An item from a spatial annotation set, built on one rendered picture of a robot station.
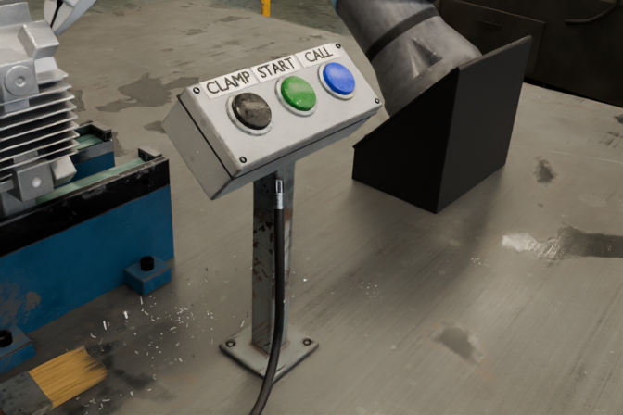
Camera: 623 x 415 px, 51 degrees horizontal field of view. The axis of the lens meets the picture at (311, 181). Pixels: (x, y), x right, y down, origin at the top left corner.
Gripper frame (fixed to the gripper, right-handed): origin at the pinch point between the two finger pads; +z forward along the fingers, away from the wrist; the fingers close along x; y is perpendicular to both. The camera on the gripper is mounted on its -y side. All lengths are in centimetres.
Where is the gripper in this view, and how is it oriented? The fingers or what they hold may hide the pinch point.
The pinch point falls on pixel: (64, 23)
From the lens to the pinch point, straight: 61.6
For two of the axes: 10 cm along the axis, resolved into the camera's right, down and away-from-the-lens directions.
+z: -3.7, 9.3, 0.7
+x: 7.7, 3.4, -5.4
